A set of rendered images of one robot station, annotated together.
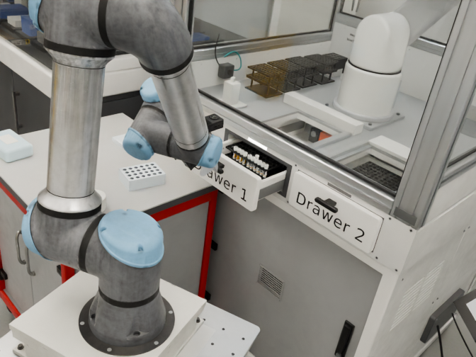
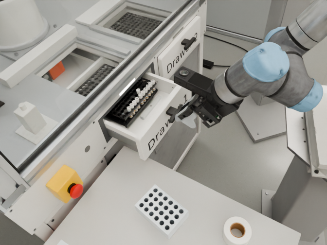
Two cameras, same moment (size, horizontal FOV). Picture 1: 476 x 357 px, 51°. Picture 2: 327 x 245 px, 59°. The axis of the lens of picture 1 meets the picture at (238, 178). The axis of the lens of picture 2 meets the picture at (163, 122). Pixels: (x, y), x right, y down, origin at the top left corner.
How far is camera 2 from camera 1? 1.50 m
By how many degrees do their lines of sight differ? 70
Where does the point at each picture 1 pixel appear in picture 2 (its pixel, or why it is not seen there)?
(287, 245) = not seen: hidden behind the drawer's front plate
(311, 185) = (171, 50)
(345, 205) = (187, 33)
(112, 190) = (196, 232)
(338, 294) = not seen: hidden behind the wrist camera
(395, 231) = (201, 13)
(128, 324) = not seen: outside the picture
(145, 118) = (299, 74)
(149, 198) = (190, 192)
